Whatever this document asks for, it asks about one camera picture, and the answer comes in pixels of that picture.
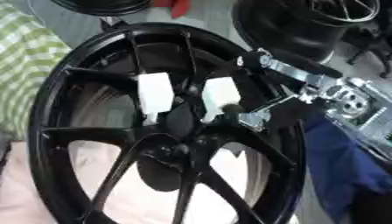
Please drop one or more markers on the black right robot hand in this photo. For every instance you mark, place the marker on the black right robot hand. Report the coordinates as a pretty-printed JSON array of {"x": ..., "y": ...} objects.
[{"x": 293, "y": 112}]

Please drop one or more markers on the black wheel with tyre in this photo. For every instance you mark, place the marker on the black wheel with tyre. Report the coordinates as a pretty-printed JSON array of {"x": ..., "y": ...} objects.
[{"x": 286, "y": 26}]

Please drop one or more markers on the black spoked wheel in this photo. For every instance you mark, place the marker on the black spoked wheel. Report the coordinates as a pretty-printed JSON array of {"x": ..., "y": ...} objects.
[{"x": 92, "y": 135}]

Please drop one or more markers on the black round wheel rim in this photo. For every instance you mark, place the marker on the black round wheel rim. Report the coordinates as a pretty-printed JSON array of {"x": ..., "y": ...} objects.
[{"x": 104, "y": 6}]

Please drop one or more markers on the black chair base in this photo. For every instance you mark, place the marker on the black chair base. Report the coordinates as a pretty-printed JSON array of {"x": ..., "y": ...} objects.
[{"x": 375, "y": 46}]

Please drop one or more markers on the red object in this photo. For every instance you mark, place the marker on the red object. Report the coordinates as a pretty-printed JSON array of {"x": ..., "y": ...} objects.
[{"x": 178, "y": 7}]

